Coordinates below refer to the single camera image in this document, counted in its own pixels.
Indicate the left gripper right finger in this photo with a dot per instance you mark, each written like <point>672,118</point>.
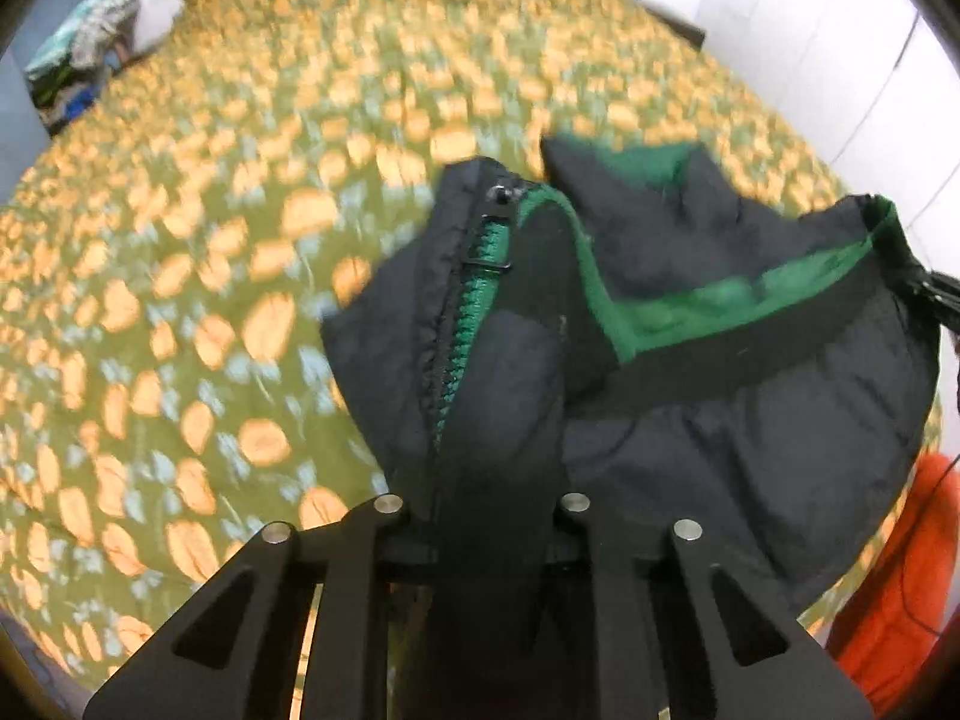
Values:
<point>680,629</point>

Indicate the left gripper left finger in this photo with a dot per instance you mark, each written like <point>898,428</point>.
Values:
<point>293,617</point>

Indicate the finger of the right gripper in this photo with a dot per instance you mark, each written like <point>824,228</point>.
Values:
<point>932,301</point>

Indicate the black puffer jacket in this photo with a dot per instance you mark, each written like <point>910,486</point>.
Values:
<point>627,327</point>

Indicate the pile of clothes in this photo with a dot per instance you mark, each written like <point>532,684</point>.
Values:
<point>65,74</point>

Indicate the green orange floral duvet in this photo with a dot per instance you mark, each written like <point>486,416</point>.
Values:
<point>168,262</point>

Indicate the white wardrobe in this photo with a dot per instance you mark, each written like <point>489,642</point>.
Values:
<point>864,81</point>

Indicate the dark right nightstand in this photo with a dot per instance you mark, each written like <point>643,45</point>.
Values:
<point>685,29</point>

